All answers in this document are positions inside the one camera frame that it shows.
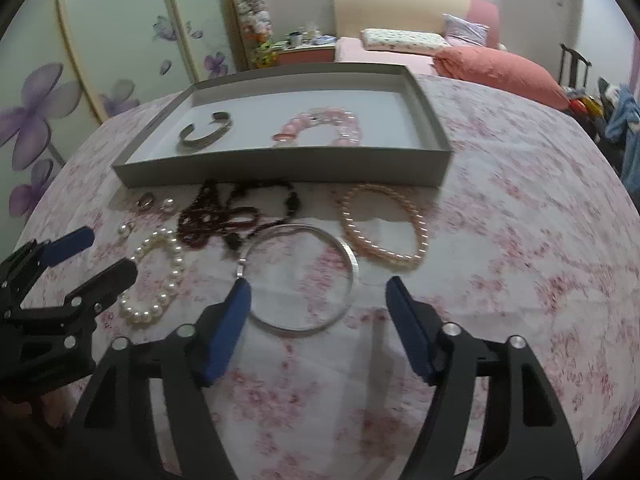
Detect dark metal cuff bracelet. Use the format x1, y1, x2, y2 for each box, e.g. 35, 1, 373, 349
176, 111, 235, 153

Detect pink bead bracelet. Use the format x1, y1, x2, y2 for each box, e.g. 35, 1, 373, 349
272, 107, 362, 148

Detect wardrobe with purple flower doors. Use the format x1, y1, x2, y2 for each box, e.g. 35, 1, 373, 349
0, 0, 248, 231

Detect purple patterned pillow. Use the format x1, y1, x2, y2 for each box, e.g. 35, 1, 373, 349
442, 14, 490, 47

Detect shallow grey tray box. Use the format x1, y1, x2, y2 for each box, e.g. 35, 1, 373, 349
111, 65, 453, 188

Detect dark red bead necklace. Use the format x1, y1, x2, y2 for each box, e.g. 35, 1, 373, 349
177, 182, 261, 251

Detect beige headboard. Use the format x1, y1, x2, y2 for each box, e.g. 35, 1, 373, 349
331, 0, 473, 41

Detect silver bangle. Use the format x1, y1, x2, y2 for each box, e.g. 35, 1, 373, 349
235, 224, 361, 335

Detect yellow green toys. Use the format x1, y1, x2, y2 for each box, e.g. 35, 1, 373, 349
252, 37, 281, 68

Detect bed with pink sheet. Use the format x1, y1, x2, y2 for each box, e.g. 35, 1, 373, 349
334, 35, 441, 78

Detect black suitcase handle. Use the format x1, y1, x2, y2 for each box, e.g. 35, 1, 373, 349
559, 42, 593, 91

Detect orange-pink pillow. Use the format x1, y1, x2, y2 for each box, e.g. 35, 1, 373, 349
432, 46, 571, 111

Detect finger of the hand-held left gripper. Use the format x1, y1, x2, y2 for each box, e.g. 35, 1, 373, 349
0, 226, 96, 311
15, 259, 138, 356

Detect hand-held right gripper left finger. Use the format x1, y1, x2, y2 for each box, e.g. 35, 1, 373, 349
65, 277, 253, 480

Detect white pearl bracelet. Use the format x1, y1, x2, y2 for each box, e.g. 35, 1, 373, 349
117, 227, 185, 328

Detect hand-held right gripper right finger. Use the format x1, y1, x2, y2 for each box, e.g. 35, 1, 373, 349
385, 275, 583, 480

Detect pink nightstand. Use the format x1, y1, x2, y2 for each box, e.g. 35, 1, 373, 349
276, 42, 337, 67

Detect tall stack of plush toys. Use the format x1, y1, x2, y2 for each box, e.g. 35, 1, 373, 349
235, 0, 273, 41

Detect white floral pillow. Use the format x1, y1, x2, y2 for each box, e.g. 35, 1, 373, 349
360, 27, 451, 53

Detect black bead bracelet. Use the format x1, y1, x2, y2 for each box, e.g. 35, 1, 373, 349
227, 180, 305, 253

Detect blue clothing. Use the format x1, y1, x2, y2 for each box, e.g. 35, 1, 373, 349
602, 82, 640, 136

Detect yellow red toy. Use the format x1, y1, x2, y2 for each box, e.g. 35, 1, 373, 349
567, 87, 603, 113

